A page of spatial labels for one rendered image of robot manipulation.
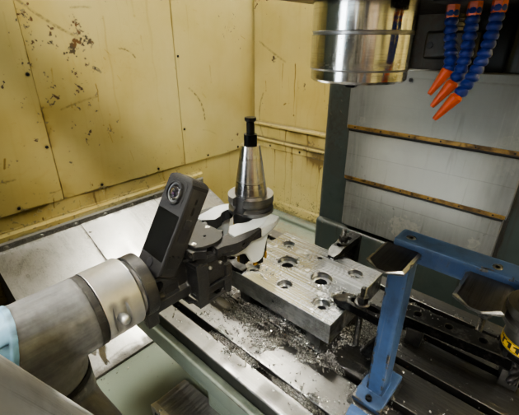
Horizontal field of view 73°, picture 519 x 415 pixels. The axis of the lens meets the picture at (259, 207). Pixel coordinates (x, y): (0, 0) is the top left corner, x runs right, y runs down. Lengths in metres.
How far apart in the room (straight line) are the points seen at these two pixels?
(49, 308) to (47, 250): 1.07
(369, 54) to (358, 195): 0.71
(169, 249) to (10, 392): 0.21
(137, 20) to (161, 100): 0.29
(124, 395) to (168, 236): 0.79
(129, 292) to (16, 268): 1.04
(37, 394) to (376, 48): 0.54
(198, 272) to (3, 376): 0.24
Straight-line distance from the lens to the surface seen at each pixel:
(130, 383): 1.15
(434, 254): 0.54
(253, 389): 0.73
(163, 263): 0.39
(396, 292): 0.59
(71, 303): 0.36
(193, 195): 0.38
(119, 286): 0.37
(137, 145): 1.53
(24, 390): 0.23
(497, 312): 0.48
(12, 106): 1.35
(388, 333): 0.64
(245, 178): 0.46
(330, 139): 1.25
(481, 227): 1.11
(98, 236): 1.46
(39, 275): 1.37
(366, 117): 1.13
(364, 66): 0.57
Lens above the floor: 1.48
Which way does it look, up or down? 25 degrees down
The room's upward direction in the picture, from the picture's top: straight up
